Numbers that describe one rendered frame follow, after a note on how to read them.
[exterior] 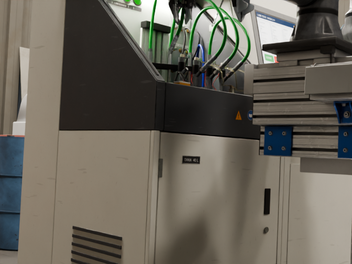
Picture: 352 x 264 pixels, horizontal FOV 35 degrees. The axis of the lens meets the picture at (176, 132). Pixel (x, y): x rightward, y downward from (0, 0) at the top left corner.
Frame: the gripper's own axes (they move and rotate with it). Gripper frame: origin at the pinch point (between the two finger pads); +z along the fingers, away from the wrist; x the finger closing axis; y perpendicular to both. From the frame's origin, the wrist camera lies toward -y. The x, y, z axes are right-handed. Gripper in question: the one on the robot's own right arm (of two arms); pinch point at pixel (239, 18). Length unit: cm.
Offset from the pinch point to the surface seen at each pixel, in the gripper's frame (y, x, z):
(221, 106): -3.0, -4.1, 32.2
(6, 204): -230, 29, 90
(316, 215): -3, 59, 73
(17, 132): -735, 290, 24
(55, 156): -62, -35, 53
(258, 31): -33, 52, -9
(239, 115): -2.9, 6.0, 34.6
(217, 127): -3.0, -5.8, 39.8
